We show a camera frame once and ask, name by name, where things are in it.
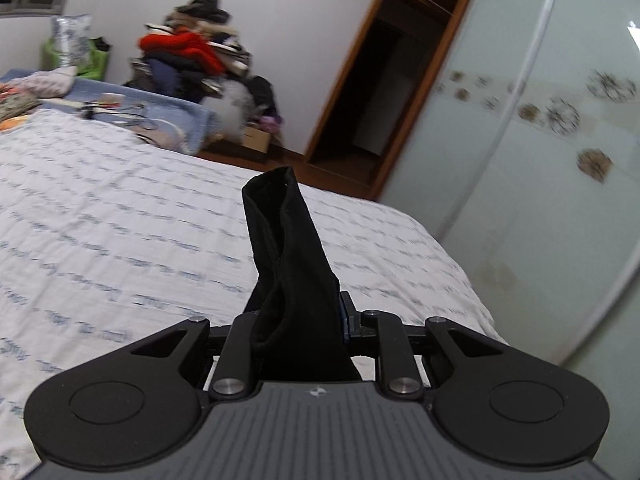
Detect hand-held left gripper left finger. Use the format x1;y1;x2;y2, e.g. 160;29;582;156
127;310;263;402

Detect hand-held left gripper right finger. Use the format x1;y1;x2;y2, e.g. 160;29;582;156
337;290;508;401

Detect black pants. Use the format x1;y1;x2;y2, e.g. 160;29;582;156
241;166;364;382

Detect white script-printed blanket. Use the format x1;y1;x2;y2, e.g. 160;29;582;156
0;107;510;480

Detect cardboard box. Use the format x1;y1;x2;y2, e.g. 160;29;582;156
239;125;274;155

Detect frosted glass sliding wardrobe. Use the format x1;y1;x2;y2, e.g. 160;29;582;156
379;0;640;480

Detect blue blanket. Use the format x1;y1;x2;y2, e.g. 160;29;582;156
0;70;222;155

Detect white fluffy item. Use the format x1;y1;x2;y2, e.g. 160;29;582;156
201;81;257;145

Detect pile of clothes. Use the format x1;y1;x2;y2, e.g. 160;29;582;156
124;0;279;127

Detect red garment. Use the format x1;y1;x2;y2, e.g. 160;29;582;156
139;30;224;75

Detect green bag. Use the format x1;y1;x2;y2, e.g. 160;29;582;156
42;35;112;82

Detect pink floral cloth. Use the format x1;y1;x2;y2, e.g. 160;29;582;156
0;70;77;113

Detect white patterned plastic bag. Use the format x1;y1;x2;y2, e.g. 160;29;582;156
51;14;94;70

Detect wooden door frame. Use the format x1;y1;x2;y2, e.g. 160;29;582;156
304;0;482;202

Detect tangled cables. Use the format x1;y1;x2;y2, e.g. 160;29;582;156
79;101;168;133

